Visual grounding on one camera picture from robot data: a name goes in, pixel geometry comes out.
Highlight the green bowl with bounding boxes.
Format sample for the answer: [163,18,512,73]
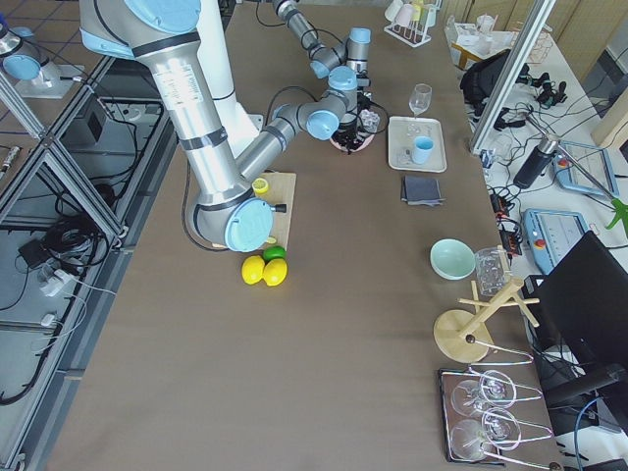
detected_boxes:
[430,238,476,281]

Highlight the black backpack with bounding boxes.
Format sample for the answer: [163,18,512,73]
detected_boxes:
[460,49,510,118]

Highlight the dark metal glass tray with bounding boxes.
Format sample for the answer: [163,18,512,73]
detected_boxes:
[438,369,505,467]

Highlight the black thermos bottle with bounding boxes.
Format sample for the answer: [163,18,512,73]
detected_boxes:
[513,134,560,189]

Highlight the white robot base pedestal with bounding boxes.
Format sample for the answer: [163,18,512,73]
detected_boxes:
[196,0,263,157]

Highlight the green lime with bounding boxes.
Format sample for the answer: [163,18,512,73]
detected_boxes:
[262,245,287,262]

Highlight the wooden cup tree stand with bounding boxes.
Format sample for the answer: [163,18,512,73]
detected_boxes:
[433,278,540,365]

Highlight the black office chair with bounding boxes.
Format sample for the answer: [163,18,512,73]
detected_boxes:
[522,230,628,471]

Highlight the upturned wine glass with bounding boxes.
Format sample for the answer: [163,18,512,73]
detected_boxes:
[448,407,553,469]
[450,370,543,418]

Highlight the aluminium frame post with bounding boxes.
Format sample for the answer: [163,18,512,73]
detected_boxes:
[469,0,555,155]

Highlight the grey folded cloth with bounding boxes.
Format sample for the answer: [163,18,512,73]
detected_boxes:
[400,176,445,207]

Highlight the pink plastic cup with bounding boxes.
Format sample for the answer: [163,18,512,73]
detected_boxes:
[394,3,414,28]

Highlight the cream serving tray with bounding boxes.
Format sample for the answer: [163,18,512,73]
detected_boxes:
[388,116,447,173]

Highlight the white plastic cup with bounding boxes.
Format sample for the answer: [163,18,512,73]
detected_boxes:
[385,0,404,23]

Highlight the white wire cup rack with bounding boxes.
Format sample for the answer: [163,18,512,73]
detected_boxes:
[384,22,432,48]

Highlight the upturned wine glass lower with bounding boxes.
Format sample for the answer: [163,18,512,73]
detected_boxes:
[448,407,553,469]

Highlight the pink bowl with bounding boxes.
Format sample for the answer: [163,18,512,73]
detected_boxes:
[330,130,375,154]

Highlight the steel muddler black tip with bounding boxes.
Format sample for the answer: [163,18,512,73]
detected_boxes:
[271,203,288,214]

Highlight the blue teach pendant near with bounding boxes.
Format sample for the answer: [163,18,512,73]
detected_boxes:
[523,208,588,275]

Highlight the half lemon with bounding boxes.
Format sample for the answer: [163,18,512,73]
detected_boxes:
[251,178,270,195]

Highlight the mint green cup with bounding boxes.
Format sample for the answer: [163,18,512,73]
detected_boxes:
[421,5,439,29]

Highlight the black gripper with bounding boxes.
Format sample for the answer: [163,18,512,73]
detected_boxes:
[355,73,372,116]
[333,116,368,155]

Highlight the yellow green cup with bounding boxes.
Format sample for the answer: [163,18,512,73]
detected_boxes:
[410,0,424,23]

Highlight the blue teach pendant far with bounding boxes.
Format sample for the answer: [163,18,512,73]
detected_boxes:
[552,140,620,197]

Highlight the upturned wine glass upper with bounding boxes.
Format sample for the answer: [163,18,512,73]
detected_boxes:
[450,370,543,418]

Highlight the yellow lemon upper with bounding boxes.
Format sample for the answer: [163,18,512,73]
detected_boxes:
[240,255,266,285]

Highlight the blue cup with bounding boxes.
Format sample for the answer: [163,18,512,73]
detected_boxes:
[411,135,434,165]

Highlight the yellow lemon lower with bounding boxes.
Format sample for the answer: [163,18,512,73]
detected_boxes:
[262,258,288,287]

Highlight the bamboo cutting board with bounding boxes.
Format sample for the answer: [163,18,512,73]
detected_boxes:
[211,169,297,250]

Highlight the steel ice scoop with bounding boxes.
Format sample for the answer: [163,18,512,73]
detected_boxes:
[360,108,383,134]

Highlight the clear wine glass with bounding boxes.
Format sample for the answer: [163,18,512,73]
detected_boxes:
[408,83,433,117]

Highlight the clear glass jar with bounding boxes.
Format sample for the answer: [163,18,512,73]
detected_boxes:
[475,246,510,296]

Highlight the yellow lemon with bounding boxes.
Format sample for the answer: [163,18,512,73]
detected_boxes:
[262,258,288,287]
[240,255,266,285]

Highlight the blue teach pendant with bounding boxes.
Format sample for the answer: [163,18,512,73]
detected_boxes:
[523,208,588,275]
[552,140,620,197]

